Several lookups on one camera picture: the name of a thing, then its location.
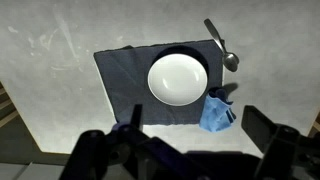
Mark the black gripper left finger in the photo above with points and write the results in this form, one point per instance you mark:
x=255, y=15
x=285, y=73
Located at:
x=136, y=116

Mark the white round plate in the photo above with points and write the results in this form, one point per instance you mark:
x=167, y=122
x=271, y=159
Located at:
x=176, y=80

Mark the wooden slat-back chair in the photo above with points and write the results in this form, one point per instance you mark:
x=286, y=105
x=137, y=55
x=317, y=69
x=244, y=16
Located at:
x=6, y=113
x=316, y=126

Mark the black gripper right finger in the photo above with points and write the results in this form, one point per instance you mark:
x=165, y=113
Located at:
x=260, y=130

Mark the silver metal spoon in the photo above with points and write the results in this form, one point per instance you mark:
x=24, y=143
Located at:
x=230, y=60

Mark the blue microfibre towel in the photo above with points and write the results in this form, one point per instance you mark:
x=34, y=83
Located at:
x=213, y=116

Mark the dark blue cloth placemat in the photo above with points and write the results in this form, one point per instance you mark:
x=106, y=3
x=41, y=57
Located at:
x=126, y=83

